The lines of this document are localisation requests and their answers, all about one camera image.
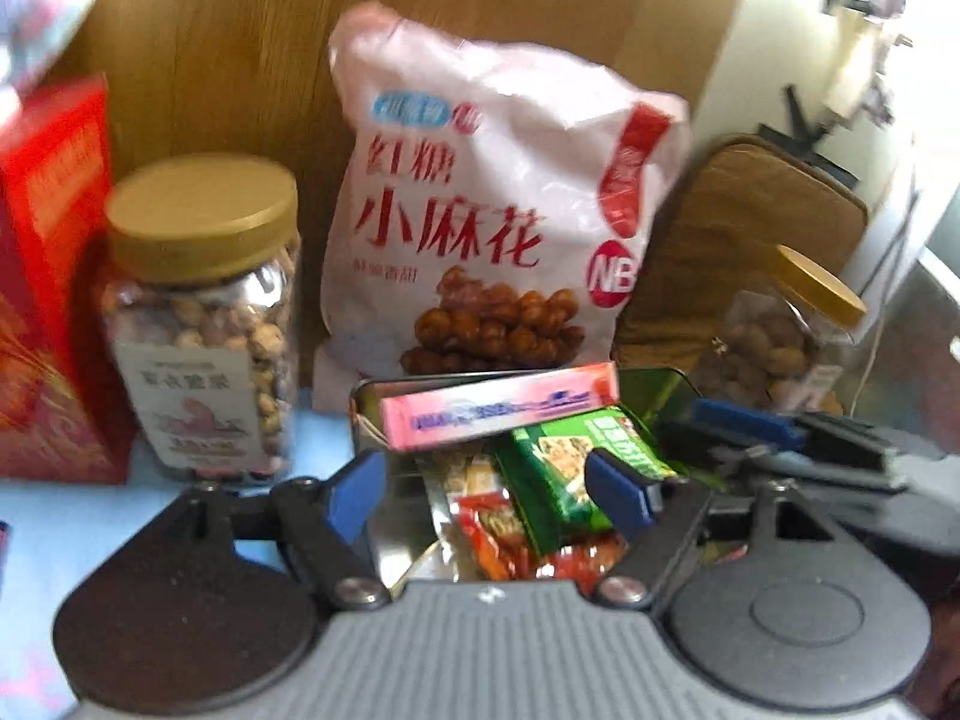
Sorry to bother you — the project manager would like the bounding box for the red orange snack packet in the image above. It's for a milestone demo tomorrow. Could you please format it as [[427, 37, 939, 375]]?
[[416, 454, 515, 541]]

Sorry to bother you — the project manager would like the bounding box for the rectangular tin box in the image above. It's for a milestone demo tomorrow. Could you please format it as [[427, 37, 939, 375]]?
[[349, 366, 702, 586]]

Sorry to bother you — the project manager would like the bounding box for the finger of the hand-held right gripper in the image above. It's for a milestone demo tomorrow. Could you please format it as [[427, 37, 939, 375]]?
[[690, 399, 809, 449]]

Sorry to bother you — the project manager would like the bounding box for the red cardboard box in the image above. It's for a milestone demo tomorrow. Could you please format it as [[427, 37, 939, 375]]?
[[0, 75, 140, 485]]

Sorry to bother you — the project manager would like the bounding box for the pink rectangular candy box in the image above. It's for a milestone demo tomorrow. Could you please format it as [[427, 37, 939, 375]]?
[[379, 361, 622, 452]]

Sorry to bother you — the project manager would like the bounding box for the pink blue printed blanket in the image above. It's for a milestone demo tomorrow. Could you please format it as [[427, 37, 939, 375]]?
[[0, 382, 361, 720]]

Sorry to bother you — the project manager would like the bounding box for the brown fabric pouch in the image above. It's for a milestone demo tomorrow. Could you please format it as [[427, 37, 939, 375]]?
[[611, 133, 871, 391]]

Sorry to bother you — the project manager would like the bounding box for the green snack packet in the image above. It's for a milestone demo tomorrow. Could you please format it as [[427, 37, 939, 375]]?
[[491, 405, 687, 552]]

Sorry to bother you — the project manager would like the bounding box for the nut jar gold lid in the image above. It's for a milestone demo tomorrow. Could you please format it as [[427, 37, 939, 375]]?
[[686, 244, 869, 415], [103, 156, 302, 482]]

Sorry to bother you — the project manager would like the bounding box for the pink white snack bag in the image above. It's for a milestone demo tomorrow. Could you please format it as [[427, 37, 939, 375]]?
[[313, 1, 692, 413]]

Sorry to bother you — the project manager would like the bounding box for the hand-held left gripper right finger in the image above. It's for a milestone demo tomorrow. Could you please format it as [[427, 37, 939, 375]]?
[[585, 446, 863, 614]]

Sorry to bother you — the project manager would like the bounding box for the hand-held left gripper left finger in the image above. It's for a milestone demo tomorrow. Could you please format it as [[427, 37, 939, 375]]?
[[120, 450, 392, 614]]

